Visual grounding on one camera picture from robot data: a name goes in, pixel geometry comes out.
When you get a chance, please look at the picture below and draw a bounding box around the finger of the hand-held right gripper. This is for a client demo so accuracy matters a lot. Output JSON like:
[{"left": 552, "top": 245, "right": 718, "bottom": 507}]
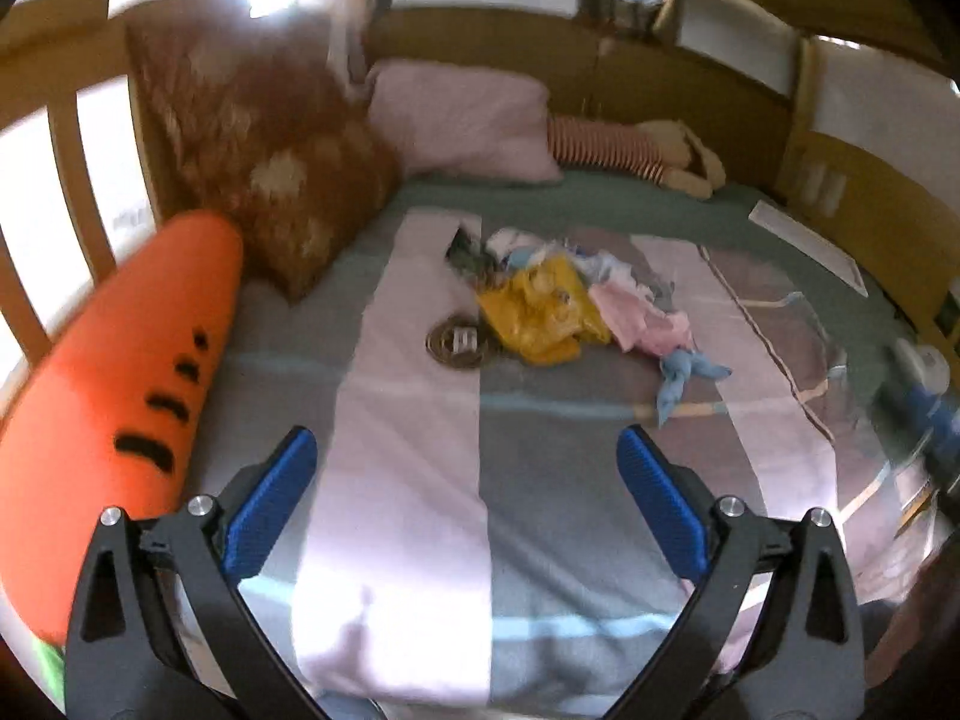
[{"left": 904, "top": 382, "right": 960, "bottom": 479}]

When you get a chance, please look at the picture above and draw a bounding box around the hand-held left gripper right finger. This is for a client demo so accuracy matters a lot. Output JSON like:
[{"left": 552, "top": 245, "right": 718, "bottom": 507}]
[{"left": 611, "top": 424, "right": 867, "bottom": 720}]

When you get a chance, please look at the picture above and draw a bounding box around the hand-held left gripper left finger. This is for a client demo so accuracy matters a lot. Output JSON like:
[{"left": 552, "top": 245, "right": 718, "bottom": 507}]
[{"left": 64, "top": 426, "right": 320, "bottom": 720}]

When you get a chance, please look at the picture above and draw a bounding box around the light blue wrapper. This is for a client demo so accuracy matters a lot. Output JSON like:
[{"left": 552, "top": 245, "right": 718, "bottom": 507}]
[{"left": 656, "top": 349, "right": 732, "bottom": 428}]

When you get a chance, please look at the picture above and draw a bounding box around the pink wrapper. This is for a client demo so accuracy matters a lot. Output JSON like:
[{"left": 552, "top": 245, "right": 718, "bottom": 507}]
[{"left": 589, "top": 281, "right": 695, "bottom": 357}]

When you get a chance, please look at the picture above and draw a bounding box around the yellow wrapper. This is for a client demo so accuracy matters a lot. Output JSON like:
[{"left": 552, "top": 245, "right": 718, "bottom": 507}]
[{"left": 476, "top": 255, "right": 612, "bottom": 366}]

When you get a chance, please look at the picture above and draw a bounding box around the white plastic bag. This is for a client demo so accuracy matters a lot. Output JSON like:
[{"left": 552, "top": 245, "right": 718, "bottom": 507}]
[{"left": 487, "top": 229, "right": 593, "bottom": 272}]

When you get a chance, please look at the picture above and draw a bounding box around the black green wrapper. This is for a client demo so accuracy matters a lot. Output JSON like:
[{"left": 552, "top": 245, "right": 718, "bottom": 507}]
[{"left": 446, "top": 221, "right": 496, "bottom": 276}]

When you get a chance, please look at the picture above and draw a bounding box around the pink grey checked blanket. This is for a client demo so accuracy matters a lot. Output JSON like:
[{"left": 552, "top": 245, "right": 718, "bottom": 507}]
[{"left": 176, "top": 214, "right": 946, "bottom": 715}]

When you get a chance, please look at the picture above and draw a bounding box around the orange carrot plush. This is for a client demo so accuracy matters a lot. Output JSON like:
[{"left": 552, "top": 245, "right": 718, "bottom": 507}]
[{"left": 0, "top": 211, "right": 247, "bottom": 683}]

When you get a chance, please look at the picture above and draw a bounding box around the white flat board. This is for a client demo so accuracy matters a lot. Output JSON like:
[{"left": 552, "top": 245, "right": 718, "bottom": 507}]
[{"left": 750, "top": 199, "right": 871, "bottom": 297}]

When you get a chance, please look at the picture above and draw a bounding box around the red floral pillow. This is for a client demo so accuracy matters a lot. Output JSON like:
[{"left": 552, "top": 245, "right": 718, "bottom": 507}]
[{"left": 124, "top": 4, "right": 402, "bottom": 305}]

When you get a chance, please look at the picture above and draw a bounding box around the striped plush toy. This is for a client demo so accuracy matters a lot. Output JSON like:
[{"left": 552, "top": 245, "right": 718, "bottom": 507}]
[{"left": 546, "top": 116, "right": 728, "bottom": 200}]

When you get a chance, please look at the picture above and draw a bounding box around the pink pillow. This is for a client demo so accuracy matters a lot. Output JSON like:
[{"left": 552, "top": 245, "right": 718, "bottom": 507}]
[{"left": 366, "top": 58, "right": 565, "bottom": 185}]

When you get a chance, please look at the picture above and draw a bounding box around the light grey hanging cloth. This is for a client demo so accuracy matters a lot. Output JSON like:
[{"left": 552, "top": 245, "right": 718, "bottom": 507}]
[{"left": 300, "top": 0, "right": 362, "bottom": 83}]

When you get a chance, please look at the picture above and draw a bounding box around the wooden bunk bed frame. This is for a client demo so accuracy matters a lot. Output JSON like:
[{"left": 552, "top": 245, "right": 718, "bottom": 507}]
[{"left": 0, "top": 0, "right": 960, "bottom": 391}]

